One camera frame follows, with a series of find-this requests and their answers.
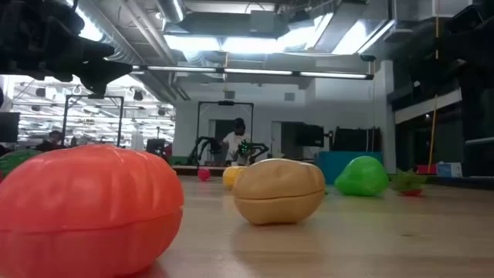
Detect red toy strawberry green leaves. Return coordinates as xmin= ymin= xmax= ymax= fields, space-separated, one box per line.
xmin=389 ymin=168 xmax=428 ymax=197

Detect green toy bell pepper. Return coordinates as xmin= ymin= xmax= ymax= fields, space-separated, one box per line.
xmin=333 ymin=155 xmax=390 ymax=197

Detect silver ventilation duct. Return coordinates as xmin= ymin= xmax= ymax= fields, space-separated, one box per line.
xmin=156 ymin=0 xmax=186 ymax=23

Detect person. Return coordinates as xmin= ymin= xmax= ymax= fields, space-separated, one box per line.
xmin=34 ymin=130 xmax=66 ymax=152
xmin=222 ymin=117 xmax=252 ymax=165

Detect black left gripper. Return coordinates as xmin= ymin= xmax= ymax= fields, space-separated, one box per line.
xmin=0 ymin=32 xmax=134 ymax=97

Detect yellow toy banana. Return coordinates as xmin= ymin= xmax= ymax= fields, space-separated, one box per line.
xmin=222 ymin=165 xmax=249 ymax=190

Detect yellow hanging cable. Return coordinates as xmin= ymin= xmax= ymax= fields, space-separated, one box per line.
xmin=426 ymin=0 xmax=442 ymax=175

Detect black metal gantry frame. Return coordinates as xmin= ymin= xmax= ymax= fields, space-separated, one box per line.
xmin=197 ymin=100 xmax=255 ymax=167
xmin=61 ymin=94 xmax=125 ymax=148

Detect teal plastic tupperware container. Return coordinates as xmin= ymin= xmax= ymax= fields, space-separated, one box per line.
xmin=314 ymin=151 xmax=384 ymax=186

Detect white blue box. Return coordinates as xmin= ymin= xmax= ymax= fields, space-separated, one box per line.
xmin=436 ymin=161 xmax=463 ymax=178

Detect black monitor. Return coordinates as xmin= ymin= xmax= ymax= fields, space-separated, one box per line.
xmin=295 ymin=123 xmax=326 ymax=148
xmin=0 ymin=111 xmax=21 ymax=143

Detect black panel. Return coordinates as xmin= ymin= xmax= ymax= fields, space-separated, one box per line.
xmin=333 ymin=126 xmax=382 ymax=152

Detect long LED light bar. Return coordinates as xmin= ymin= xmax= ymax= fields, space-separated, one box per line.
xmin=130 ymin=64 xmax=374 ymax=81

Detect red green toy watermelon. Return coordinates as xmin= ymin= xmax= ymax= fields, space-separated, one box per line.
xmin=0 ymin=148 xmax=42 ymax=179

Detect tan toy potato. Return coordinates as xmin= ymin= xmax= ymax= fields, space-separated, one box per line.
xmin=231 ymin=158 xmax=327 ymax=226

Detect orange toy orange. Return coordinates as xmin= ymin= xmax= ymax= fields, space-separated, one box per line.
xmin=0 ymin=144 xmax=185 ymax=278

